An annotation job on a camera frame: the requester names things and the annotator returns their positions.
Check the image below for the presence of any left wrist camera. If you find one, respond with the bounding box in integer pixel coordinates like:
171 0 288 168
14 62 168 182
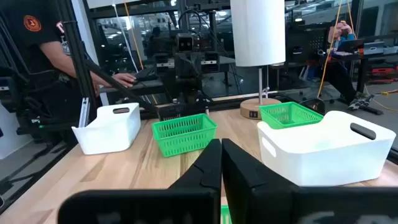
175 32 195 52

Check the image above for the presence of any yellow cable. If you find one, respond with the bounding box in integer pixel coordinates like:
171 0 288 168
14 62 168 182
123 2 144 71
317 0 343 99

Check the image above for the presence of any black rounded object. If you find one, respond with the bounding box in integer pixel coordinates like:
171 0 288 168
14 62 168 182
300 98 326 115

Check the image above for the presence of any person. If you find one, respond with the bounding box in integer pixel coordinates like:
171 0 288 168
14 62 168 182
0 0 137 147
323 20 376 111

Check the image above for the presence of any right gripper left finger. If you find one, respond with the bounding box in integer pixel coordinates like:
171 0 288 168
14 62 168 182
57 139 222 224

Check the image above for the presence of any dark desk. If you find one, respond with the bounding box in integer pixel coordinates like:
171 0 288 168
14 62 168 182
99 79 165 94

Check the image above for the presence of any grey box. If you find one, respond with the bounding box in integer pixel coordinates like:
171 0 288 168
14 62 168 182
363 41 385 55

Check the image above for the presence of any white cable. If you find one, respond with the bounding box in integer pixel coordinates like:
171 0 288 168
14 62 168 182
111 4 139 74

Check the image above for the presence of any black desk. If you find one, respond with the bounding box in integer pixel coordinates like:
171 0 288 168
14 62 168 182
329 51 398 116

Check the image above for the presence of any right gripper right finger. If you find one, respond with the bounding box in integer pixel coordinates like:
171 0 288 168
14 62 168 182
221 138 398 224

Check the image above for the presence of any black plastic basket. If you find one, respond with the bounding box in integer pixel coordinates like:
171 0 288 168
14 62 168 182
157 104 187 122

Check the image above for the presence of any laptop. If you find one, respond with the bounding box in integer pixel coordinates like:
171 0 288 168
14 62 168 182
337 39 365 53

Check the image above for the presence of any green plastic basket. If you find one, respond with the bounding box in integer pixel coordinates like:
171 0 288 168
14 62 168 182
259 101 324 130
151 113 218 158
220 205 233 224

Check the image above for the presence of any white plastic basket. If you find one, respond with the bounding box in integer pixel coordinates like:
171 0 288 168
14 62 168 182
256 110 397 187
71 102 142 156

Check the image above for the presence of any white shade table lamp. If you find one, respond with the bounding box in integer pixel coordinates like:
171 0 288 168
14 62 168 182
229 0 286 120

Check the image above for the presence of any black aluminium rig frame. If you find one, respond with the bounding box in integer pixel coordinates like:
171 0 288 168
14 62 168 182
55 0 156 128

